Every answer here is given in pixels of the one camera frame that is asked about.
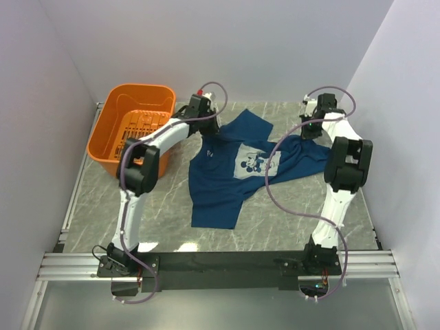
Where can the blue Mickey Mouse t-shirt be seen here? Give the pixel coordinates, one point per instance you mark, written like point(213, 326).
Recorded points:
point(232, 165)

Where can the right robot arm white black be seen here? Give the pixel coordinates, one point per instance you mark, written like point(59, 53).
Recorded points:
point(345, 172)

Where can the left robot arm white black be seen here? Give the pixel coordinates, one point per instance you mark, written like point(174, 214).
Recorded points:
point(138, 172)

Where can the orange plastic laundry basket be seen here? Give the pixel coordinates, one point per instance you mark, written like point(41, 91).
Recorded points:
point(130, 111)

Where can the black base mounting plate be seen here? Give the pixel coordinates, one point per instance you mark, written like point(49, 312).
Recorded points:
point(222, 270)

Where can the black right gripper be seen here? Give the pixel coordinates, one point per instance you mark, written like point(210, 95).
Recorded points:
point(307, 135)

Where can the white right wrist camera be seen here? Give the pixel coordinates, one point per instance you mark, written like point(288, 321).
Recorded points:
point(308, 106)

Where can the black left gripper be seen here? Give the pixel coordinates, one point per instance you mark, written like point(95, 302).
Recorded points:
point(214, 129)

